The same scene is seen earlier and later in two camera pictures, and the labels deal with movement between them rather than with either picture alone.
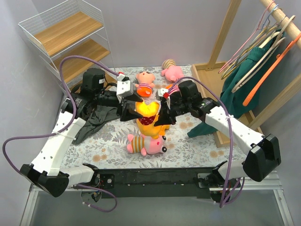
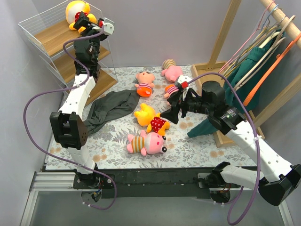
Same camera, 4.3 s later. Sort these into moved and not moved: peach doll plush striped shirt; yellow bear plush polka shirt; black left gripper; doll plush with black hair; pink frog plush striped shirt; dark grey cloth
Moved: black left gripper; yellow bear plush polka shirt
Not moved: dark grey cloth; doll plush with black hair; pink frog plush striped shirt; peach doll plush striped shirt
